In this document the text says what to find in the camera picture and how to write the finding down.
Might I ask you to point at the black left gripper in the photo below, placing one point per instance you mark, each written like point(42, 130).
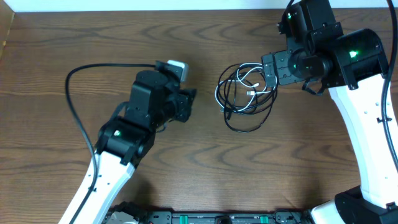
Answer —
point(186, 99)

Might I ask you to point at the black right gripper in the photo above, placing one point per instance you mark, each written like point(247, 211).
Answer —
point(285, 76)

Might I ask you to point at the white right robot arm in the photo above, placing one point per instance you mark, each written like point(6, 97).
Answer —
point(353, 68)

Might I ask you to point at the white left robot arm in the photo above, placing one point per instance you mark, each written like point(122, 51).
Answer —
point(156, 98)

